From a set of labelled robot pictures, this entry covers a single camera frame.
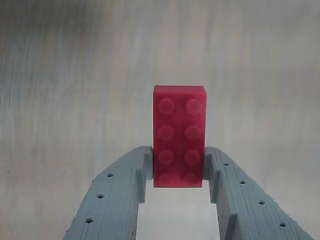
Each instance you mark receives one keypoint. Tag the red lego block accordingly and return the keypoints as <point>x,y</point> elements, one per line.
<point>180,137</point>

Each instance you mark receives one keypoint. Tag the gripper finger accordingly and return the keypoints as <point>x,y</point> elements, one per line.
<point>245,207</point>
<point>115,200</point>

